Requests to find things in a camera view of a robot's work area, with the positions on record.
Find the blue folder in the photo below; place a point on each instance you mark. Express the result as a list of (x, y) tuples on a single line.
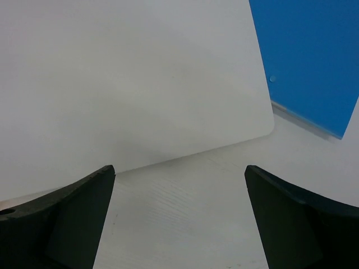
[(310, 56)]

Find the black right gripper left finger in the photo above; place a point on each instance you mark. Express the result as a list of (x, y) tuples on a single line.
[(61, 229)]

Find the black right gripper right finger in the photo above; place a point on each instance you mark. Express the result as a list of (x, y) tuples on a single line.
[(299, 228)]

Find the white clipboard with metal clip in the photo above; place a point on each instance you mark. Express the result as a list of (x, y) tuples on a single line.
[(85, 84)]

